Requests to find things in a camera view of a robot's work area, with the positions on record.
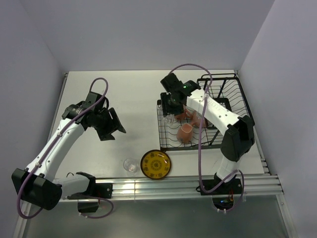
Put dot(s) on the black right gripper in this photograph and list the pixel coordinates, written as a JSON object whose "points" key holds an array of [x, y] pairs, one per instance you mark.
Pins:
{"points": [[166, 108]]}

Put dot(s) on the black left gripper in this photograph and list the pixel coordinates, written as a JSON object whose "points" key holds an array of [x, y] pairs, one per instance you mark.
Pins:
{"points": [[114, 124]]}

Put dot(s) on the clear shot glass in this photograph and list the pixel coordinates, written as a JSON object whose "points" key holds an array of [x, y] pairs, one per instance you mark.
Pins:
{"points": [[130, 165], [169, 120]]}

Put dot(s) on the pink mug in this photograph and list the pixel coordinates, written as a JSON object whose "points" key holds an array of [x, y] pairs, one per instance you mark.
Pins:
{"points": [[185, 115], [185, 133]]}

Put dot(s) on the red floral patterned bowl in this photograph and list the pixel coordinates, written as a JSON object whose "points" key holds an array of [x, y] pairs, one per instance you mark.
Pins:
{"points": [[196, 120]]}

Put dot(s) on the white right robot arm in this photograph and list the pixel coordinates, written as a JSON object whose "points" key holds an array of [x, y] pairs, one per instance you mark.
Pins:
{"points": [[237, 131]]}

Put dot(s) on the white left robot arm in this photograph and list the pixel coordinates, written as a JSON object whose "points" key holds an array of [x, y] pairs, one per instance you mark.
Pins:
{"points": [[37, 183]]}

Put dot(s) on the clear shot glass front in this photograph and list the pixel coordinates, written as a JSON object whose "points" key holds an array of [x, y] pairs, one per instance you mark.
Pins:
{"points": [[130, 165]]}

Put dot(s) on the yellow patterned plate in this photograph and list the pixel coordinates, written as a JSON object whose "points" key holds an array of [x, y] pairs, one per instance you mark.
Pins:
{"points": [[155, 164]]}

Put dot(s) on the black wire dish rack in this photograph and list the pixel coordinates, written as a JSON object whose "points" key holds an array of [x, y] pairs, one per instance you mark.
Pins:
{"points": [[227, 90]]}

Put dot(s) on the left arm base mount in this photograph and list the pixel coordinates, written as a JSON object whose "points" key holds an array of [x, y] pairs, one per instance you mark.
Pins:
{"points": [[102, 193]]}

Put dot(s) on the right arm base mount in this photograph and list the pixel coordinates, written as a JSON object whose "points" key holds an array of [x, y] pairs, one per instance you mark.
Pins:
{"points": [[227, 190]]}

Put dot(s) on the aluminium rail frame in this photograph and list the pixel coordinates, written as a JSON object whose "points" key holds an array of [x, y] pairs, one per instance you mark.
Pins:
{"points": [[170, 208]]}

